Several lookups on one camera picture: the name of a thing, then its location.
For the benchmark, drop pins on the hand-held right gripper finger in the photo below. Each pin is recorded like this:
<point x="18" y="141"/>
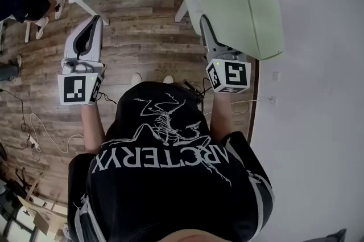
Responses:
<point x="209" y="37"/>

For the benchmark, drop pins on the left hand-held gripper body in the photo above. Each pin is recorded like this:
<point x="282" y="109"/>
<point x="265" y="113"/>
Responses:
<point x="74" y="88"/>

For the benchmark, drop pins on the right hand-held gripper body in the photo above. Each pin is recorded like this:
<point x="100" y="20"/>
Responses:
<point x="236" y="74"/>

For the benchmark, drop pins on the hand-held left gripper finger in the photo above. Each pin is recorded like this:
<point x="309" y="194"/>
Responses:
<point x="98" y="41"/>
<point x="69" y="43"/>

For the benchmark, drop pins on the person's left forearm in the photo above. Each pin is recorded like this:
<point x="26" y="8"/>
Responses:
<point x="92" y="129"/>

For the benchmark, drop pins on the person's right forearm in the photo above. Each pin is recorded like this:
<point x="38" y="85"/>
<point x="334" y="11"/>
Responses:
<point x="224" y="115"/>

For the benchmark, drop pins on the white bench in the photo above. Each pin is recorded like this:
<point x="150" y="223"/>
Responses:
<point x="27" y="31"/>

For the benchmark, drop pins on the person's left white shoe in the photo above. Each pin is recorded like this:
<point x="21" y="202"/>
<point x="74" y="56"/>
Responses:
<point x="137" y="78"/>

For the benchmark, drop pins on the person's white shoe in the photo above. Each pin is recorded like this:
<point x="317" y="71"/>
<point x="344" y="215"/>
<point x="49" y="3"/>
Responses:
<point x="168" y="79"/>
<point x="137" y="78"/>

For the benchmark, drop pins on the person's right white shoe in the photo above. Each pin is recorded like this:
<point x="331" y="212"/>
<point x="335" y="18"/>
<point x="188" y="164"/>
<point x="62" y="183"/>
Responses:
<point x="168" y="79"/>

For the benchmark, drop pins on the white power strip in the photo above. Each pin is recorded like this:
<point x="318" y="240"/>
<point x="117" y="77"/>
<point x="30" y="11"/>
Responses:
<point x="34" y="142"/>

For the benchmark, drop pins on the person's black printed shirt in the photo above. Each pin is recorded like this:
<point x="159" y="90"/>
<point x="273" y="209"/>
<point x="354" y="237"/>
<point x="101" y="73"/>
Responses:
<point x="170" y="172"/>

